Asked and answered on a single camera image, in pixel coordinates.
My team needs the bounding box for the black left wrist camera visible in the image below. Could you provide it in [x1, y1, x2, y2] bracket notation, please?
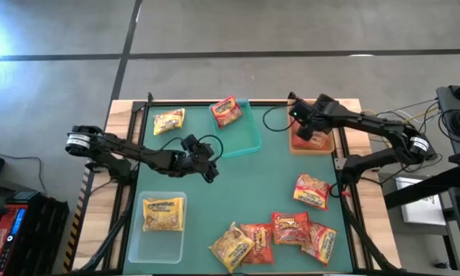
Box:
[180, 133, 216, 159]

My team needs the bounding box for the red and yellow noodle pack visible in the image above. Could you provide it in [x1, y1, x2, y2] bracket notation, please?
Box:
[301, 221, 339, 267]
[209, 94, 244, 130]
[292, 172, 333, 212]

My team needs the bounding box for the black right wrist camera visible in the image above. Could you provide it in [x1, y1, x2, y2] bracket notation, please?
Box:
[288, 99, 314, 123]

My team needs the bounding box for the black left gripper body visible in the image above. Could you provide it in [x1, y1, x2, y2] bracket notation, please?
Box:
[170, 144, 215, 181]

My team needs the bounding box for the yellow black hazard tape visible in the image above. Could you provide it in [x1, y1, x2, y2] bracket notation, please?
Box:
[62, 168, 95, 274]

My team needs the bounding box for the black plastic crate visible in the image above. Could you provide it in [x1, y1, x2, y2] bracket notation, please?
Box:
[7, 190, 71, 276]

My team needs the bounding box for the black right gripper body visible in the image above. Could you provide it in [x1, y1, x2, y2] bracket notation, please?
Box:
[308, 93, 337, 135]

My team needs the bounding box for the black diagonal beam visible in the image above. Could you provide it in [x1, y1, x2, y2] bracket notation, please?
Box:
[383, 166, 460, 211]

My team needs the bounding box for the black coiled cable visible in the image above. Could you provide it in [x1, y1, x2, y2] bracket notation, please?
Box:
[438, 108, 460, 146]

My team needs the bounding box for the red equipment case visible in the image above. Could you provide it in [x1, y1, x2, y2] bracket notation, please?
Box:
[0, 190, 28, 276]

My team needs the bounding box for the yellow cable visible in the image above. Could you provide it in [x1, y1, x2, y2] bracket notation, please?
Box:
[404, 106, 441, 126]

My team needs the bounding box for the white cardboard box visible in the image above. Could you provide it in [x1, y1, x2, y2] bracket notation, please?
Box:
[394, 176, 449, 227]

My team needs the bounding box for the black side desk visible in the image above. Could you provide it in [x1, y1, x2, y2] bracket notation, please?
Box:
[435, 84, 460, 276]

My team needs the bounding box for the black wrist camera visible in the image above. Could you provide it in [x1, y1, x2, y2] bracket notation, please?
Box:
[288, 99, 314, 123]
[180, 133, 216, 159]

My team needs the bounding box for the grey floor cable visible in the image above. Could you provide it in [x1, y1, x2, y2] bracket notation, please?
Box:
[0, 124, 48, 196]

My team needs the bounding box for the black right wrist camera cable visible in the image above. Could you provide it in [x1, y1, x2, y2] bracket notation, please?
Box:
[261, 90, 298, 133]

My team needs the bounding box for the green table mat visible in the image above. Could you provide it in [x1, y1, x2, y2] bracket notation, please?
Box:
[122, 103, 354, 274]

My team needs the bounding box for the teal plastic bin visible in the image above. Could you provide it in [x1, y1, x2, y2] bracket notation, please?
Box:
[208, 97, 263, 159]

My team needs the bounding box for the orange plastic bin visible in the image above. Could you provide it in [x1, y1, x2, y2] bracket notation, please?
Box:
[286, 98, 337, 156]

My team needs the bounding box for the black aluminium table frame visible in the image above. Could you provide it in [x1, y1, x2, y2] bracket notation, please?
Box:
[71, 90, 402, 276]

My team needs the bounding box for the yellow Maruchan noodle pack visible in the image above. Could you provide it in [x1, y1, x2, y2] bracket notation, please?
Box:
[152, 107, 186, 136]
[208, 221, 256, 274]
[141, 196, 186, 233]

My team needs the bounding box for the clear plastic bin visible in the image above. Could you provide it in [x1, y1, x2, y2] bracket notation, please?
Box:
[127, 190, 188, 265]

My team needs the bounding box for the orange Maruchan noodle pack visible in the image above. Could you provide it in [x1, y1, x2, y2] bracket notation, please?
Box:
[271, 211, 312, 246]
[290, 120, 330, 151]
[239, 222, 276, 265]

